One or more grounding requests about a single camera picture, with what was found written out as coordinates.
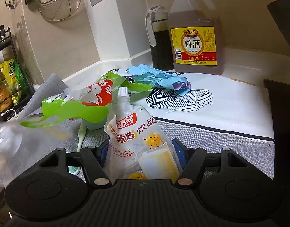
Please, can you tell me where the green plastic bag red label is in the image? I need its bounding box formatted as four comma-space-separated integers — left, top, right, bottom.
20, 72, 155, 129

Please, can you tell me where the crumpled blue paper wrapper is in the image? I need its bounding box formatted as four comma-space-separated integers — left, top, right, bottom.
128, 64, 191, 97

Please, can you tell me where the white drink pouch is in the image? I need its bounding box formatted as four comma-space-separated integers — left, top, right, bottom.
104, 87, 183, 180

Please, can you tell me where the white cable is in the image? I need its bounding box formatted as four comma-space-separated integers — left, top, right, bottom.
1, 109, 18, 119

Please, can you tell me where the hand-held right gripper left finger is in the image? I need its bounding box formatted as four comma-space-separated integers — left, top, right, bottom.
37, 144, 112, 187

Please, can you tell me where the black stove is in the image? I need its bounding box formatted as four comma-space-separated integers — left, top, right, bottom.
264, 79, 290, 194

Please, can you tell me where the wooden stick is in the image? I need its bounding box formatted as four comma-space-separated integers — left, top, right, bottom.
231, 78, 257, 86

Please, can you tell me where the cooking wine jug yellow label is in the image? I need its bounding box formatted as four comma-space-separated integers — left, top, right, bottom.
167, 0, 225, 75

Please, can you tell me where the small teal box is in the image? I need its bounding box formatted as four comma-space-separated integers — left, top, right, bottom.
85, 120, 108, 131

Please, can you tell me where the green seasoning packet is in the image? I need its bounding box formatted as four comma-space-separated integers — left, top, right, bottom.
14, 68, 29, 104

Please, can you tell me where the metal wire strainer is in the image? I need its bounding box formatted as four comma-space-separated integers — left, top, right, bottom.
36, 0, 82, 21

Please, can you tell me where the dark sauce dispenser white handle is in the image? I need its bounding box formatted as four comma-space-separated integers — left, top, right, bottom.
145, 5, 175, 71

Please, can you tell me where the black wok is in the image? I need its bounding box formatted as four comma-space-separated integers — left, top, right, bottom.
267, 0, 290, 58

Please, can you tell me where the orange seasoning packet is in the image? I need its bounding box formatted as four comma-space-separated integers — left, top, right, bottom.
0, 92, 13, 111

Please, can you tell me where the yellow seasoning packet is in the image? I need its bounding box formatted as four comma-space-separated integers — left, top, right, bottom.
0, 60, 19, 93

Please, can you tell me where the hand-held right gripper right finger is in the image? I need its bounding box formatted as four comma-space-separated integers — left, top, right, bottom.
172, 139, 251, 187

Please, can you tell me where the black wire spice rack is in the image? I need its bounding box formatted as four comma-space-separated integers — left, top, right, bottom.
0, 27, 35, 119

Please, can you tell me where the grey white geometric print mat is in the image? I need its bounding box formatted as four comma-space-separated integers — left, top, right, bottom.
8, 70, 275, 182

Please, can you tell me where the clear plastic bag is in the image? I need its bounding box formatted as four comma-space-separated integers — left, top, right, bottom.
0, 120, 72, 190

